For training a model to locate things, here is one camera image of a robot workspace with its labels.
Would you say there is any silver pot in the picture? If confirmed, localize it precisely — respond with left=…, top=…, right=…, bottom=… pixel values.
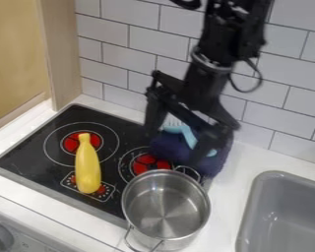
left=119, top=168, right=214, bottom=252

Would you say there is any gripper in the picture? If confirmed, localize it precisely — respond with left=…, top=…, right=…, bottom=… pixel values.
left=143, top=60, right=243, bottom=165

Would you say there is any yellow bottle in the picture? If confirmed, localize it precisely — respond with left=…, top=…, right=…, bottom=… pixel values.
left=73, top=132, right=104, bottom=195

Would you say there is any purple cloth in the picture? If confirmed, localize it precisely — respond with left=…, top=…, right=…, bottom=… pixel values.
left=148, top=128, right=234, bottom=179

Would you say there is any blue brush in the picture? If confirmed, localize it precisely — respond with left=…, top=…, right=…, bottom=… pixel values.
left=161, top=117, right=220, bottom=158

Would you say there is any toy stove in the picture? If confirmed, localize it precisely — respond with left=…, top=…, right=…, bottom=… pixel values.
left=0, top=102, right=211, bottom=230

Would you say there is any toy sink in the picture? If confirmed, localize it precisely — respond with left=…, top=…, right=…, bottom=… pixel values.
left=233, top=169, right=315, bottom=252

